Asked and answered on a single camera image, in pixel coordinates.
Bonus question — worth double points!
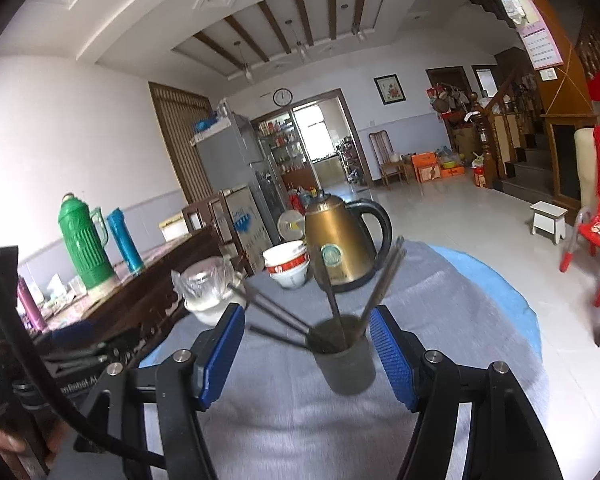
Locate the dark carved wooden sideboard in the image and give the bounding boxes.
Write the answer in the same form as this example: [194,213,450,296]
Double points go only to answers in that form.
[33,226,221,356]

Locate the purple bottle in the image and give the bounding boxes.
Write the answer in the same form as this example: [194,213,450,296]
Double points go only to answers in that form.
[17,276,48,333]

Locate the blue thermos flask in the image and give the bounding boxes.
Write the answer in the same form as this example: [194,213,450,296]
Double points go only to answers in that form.
[107,208,144,274]

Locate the grey table cloth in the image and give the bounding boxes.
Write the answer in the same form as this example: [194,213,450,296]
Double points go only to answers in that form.
[139,238,552,480]

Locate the green thermos flask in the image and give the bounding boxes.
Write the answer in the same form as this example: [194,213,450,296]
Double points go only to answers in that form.
[58,193,114,290]

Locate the grey metal utensil holder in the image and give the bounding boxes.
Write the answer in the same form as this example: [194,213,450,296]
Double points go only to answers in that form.
[306,314,376,396]

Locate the wooden chair by wall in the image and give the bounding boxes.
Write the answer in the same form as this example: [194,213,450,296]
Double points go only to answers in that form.
[368,130,408,188]

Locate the white pot with plastic bag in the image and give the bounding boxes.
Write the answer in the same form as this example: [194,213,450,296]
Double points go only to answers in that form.
[171,256,244,326]

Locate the orange cardboard box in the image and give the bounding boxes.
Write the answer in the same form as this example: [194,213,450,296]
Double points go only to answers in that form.
[411,152,441,183]

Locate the pink wall calendar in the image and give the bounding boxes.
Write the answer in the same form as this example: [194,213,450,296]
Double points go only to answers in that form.
[500,0,564,70]

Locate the round wall clock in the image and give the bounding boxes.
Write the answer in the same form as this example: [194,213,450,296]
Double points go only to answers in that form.
[272,88,294,107]

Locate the stacked red white bowls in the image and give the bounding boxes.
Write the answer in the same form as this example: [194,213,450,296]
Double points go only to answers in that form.
[262,240,310,289]

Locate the bronze electric kettle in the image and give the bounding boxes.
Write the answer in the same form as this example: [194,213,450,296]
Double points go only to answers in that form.
[306,190,393,294]

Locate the dark metal chopstick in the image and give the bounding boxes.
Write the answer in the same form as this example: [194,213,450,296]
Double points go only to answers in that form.
[313,252,348,349]
[360,248,406,334]
[247,324,312,352]
[241,286,332,346]
[355,236,406,338]
[226,282,326,340]

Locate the grey refrigerator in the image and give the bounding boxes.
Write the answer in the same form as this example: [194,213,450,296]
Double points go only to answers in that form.
[190,113,287,274]

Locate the black cable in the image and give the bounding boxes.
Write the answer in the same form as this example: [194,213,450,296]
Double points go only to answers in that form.
[0,244,169,470]

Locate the framed wall picture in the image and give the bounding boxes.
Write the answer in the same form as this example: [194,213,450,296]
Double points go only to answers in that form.
[374,75,406,105]

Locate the white small stool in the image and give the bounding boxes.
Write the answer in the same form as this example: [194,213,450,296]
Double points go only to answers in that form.
[530,200,568,245]

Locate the small white fan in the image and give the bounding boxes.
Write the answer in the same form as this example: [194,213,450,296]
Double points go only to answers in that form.
[277,209,306,242]

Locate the brown wooden door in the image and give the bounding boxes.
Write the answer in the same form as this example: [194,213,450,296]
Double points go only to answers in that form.
[149,82,213,204]

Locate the wooden stair railing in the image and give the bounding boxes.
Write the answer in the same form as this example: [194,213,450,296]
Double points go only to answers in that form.
[464,65,520,191]

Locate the person left hand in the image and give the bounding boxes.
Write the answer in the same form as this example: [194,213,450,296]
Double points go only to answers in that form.
[0,420,69,465]

